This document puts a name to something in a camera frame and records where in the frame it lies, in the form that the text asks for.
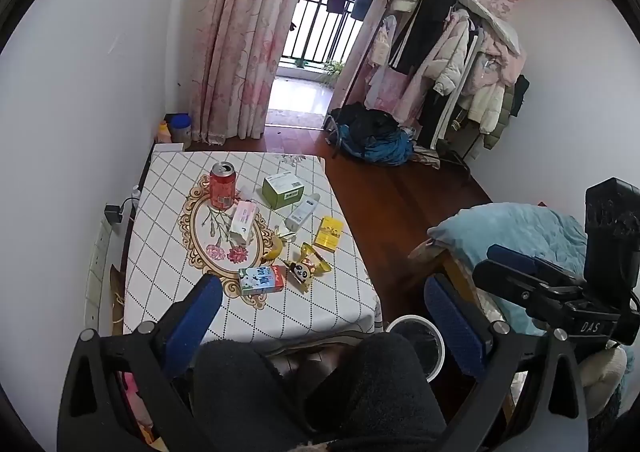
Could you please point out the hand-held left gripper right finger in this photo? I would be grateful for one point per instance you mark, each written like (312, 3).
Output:
(455, 332)

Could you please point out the white power strip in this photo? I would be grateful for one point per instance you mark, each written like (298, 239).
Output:
(97, 272)

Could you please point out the person's right forearm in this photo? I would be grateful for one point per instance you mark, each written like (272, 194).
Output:
(602, 377)

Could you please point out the black clothes rack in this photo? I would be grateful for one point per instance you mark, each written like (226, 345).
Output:
(372, 26)

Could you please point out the black charger adapter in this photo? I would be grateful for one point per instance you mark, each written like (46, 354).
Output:
(114, 213)

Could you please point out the brown paper bag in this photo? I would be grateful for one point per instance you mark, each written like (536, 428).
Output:
(116, 297)

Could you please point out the white tube bottle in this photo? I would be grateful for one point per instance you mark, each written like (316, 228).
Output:
(301, 213)

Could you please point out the white checked floral tablecloth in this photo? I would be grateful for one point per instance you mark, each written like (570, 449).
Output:
(165, 212)

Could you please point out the pink cloth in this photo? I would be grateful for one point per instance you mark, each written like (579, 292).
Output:
(140, 407)

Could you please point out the person's right leg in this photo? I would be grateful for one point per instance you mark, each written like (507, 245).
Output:
(385, 392)

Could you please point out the yellow box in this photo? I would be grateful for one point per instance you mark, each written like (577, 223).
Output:
(328, 233)

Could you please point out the light blue blanket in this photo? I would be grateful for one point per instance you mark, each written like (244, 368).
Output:
(525, 227)

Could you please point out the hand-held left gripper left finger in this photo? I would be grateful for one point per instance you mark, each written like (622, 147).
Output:
(200, 312)

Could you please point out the yellow panda snack wrapper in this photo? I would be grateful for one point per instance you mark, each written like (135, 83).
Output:
(305, 269)

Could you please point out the row of hanging coats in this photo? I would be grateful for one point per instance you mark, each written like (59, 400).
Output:
(450, 61)

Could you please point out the pink and white box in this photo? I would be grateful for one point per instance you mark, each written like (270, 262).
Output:
(243, 222)

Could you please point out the white bin with black liner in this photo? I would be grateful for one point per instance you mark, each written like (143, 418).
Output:
(415, 332)

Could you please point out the flat white box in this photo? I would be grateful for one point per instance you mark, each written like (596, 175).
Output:
(167, 146)

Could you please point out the blue-lid jar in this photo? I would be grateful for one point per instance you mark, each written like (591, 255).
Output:
(180, 129)

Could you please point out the person's leg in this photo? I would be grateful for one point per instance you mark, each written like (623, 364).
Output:
(385, 392)
(240, 397)

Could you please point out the person's left leg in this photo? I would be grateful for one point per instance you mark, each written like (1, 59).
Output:
(240, 397)

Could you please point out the red soda can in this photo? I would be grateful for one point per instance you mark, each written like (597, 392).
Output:
(222, 187)

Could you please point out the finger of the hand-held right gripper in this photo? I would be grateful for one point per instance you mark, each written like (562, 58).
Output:
(510, 287)
(512, 259)

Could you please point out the black balcony railing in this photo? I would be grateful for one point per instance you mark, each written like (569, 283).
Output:
(320, 26)

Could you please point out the green potted plant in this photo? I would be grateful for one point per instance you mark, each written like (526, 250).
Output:
(334, 71)

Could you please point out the banana peel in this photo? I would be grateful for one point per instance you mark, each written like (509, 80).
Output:
(275, 247)

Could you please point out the green and white box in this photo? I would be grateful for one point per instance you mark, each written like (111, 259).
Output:
(282, 189)

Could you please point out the blue bag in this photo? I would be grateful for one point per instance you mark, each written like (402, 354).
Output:
(385, 149)

